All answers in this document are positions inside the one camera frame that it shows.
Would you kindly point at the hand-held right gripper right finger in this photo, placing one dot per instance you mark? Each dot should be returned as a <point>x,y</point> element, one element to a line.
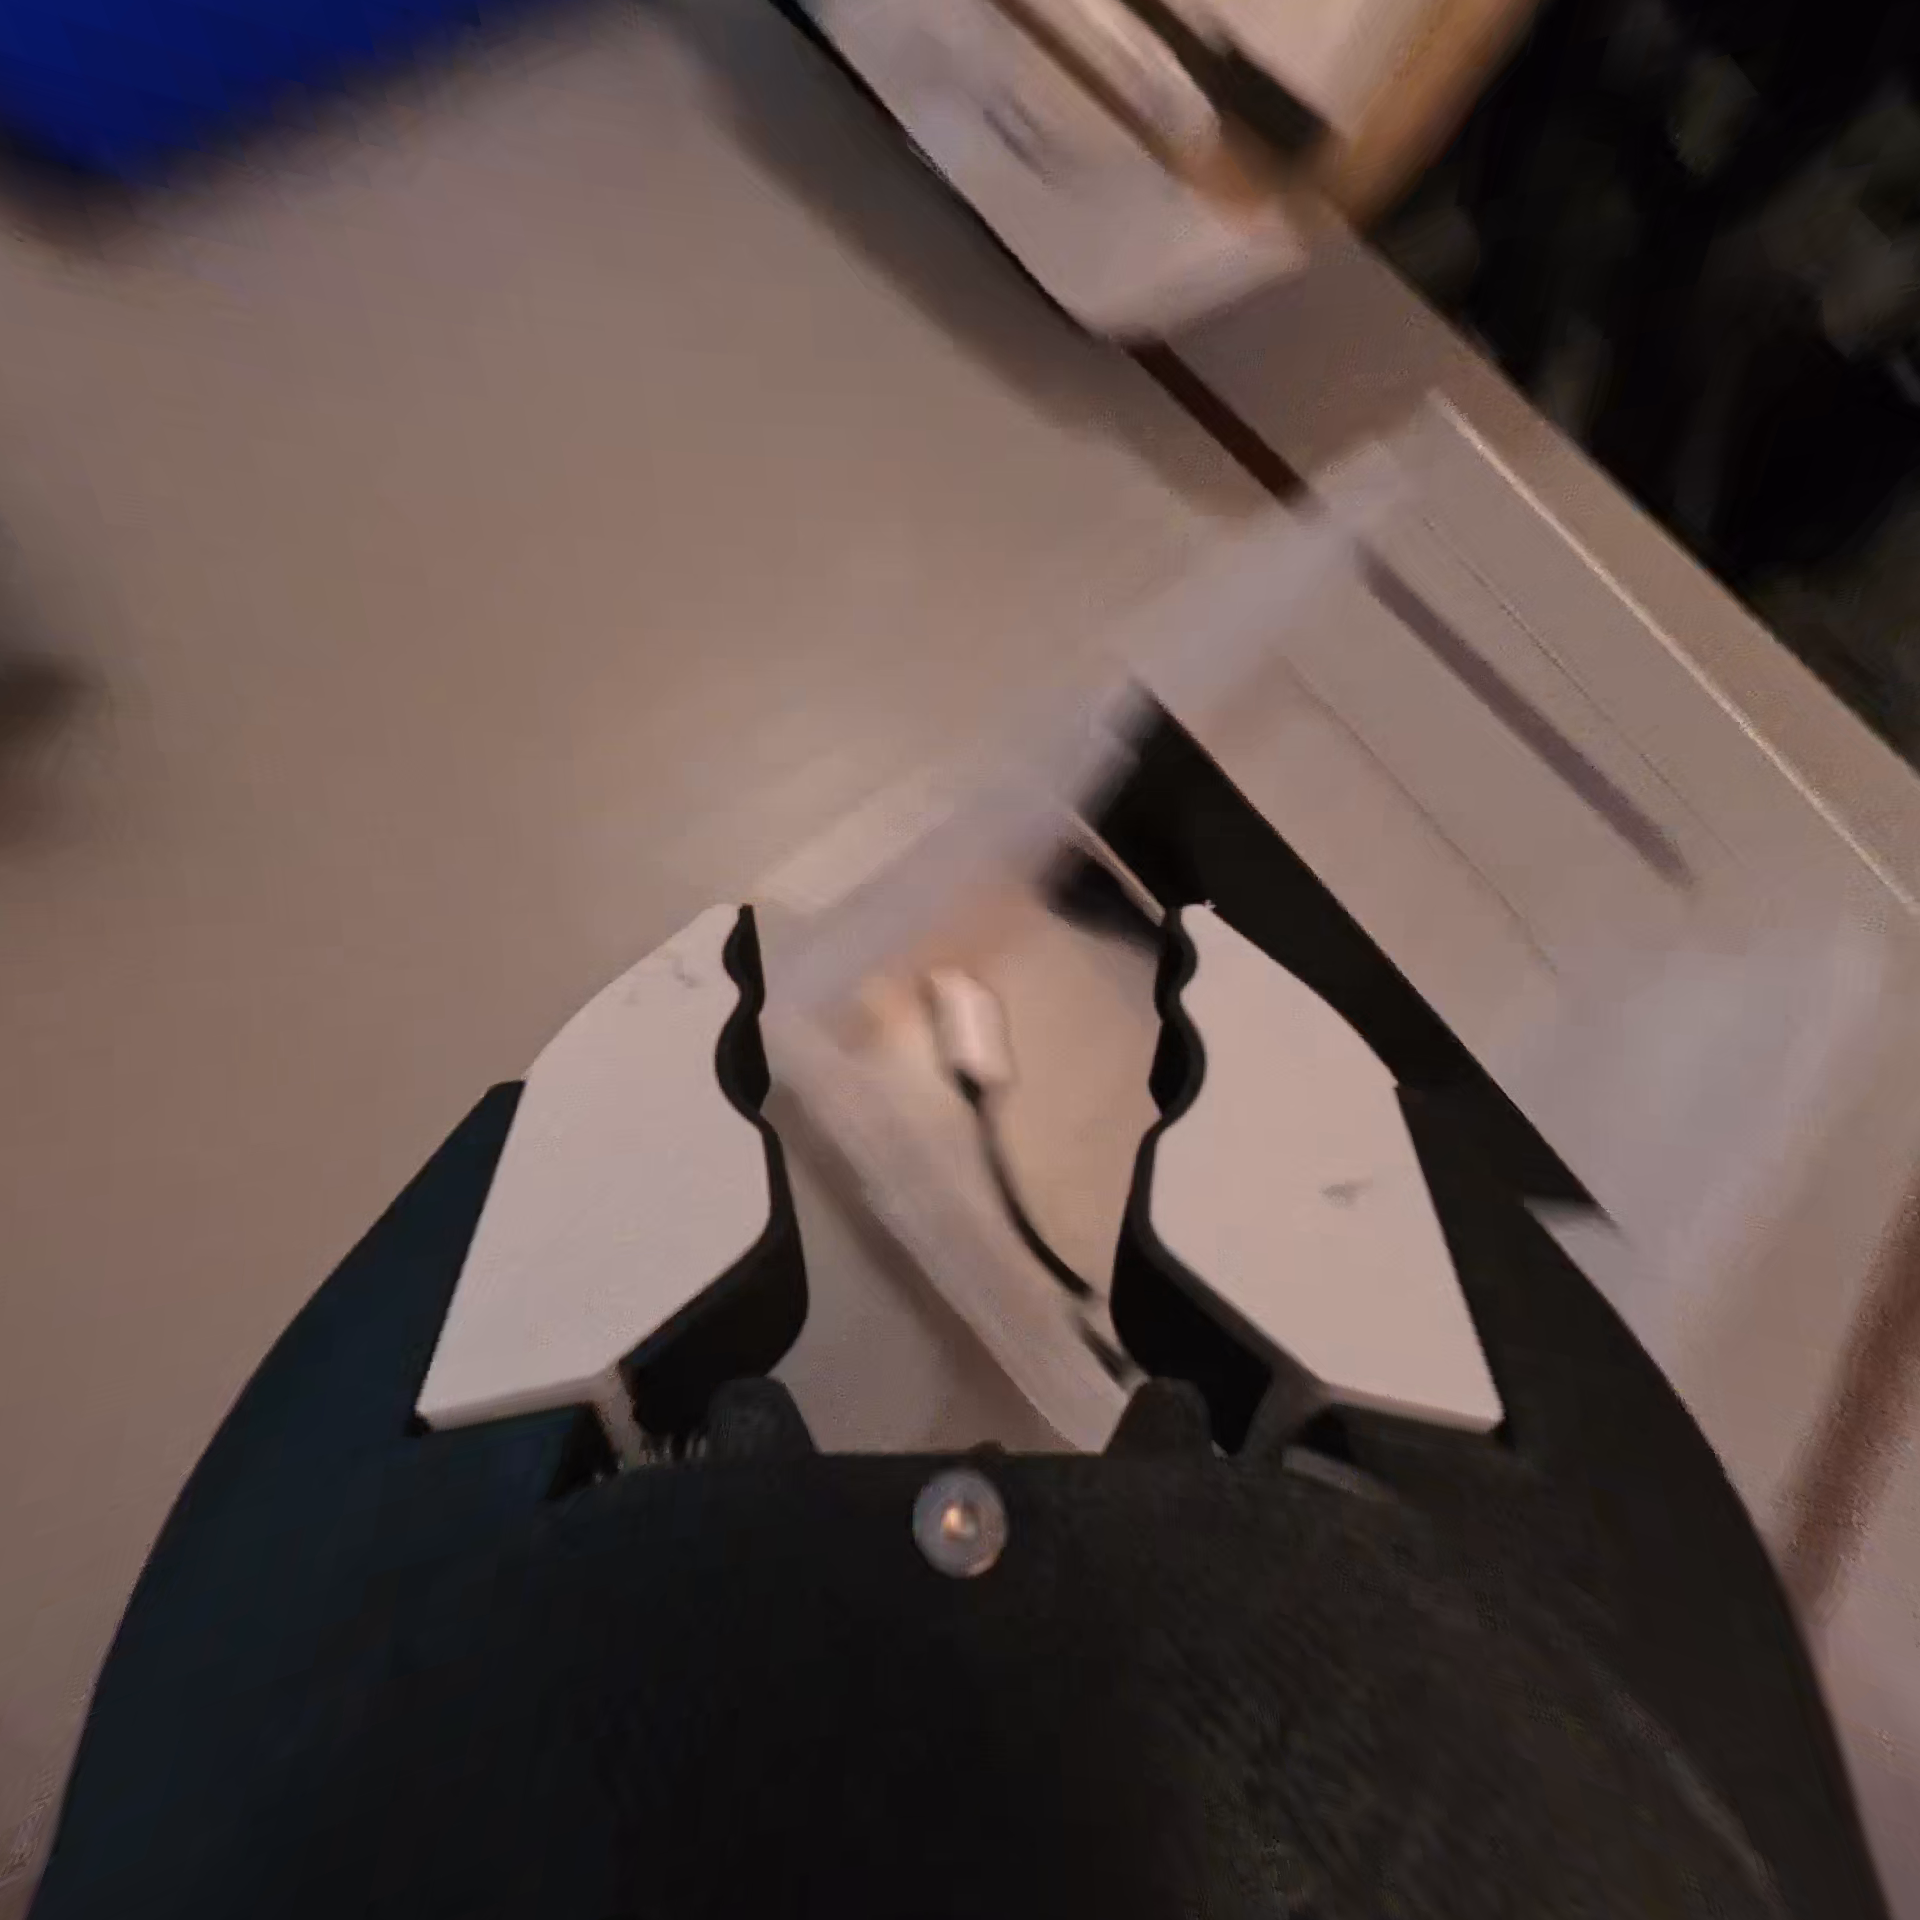
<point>1319,1215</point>

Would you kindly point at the light grey desk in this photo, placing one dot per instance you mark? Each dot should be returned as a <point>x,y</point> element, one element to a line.
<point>523,523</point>

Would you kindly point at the blue plastic bin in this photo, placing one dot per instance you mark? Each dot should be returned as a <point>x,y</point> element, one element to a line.
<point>181,59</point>

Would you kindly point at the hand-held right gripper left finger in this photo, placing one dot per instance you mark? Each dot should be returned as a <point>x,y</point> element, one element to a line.
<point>600,1200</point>

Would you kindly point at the clear plastic bin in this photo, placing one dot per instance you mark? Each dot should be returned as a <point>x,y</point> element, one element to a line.
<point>1575,674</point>

